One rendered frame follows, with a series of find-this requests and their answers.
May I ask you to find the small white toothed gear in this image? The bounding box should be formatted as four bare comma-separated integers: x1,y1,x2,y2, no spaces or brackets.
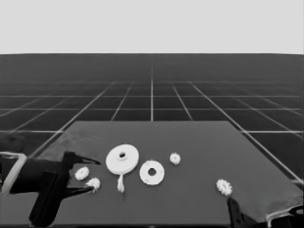
74,166,90,181
216,179,234,197
85,177,102,193
169,152,181,165

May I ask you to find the large thick white disc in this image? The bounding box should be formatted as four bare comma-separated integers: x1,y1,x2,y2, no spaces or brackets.
104,143,141,176

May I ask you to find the white round carrier wide hole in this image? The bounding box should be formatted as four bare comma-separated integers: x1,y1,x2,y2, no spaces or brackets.
139,160,165,186

